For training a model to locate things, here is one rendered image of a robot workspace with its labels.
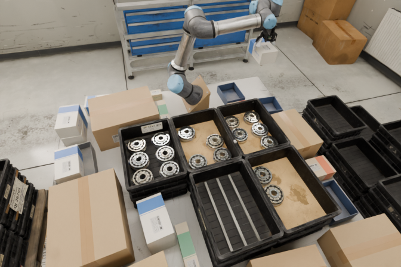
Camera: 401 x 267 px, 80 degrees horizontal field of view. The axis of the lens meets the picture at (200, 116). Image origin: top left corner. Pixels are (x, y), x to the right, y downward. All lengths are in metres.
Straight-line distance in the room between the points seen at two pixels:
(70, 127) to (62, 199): 0.48
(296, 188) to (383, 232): 0.39
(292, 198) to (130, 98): 1.13
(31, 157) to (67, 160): 1.34
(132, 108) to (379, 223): 1.43
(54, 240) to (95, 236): 0.17
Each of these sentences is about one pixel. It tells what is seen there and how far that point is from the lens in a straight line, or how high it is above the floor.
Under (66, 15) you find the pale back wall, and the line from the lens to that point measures 3.96.
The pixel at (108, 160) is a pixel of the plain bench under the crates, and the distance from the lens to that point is 1.61.
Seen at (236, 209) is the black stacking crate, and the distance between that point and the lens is 1.26.
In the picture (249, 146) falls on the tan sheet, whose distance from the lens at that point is 1.46.
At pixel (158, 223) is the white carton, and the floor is 0.88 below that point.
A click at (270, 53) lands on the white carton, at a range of 1.72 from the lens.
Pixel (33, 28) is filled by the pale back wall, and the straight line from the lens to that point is 4.13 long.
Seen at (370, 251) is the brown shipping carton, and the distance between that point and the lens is 1.37.
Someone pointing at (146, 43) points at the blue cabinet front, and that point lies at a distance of 3.13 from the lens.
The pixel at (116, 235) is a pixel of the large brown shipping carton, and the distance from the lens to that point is 1.17.
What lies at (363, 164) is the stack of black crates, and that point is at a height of 0.38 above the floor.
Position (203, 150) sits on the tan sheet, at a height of 0.83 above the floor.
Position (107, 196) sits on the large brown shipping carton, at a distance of 1.25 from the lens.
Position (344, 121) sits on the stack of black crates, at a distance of 2.40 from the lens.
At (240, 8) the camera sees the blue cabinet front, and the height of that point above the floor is 0.78.
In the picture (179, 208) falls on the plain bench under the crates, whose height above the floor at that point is 0.70.
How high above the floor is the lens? 1.97
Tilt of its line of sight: 46 degrees down
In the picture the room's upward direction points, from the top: 2 degrees clockwise
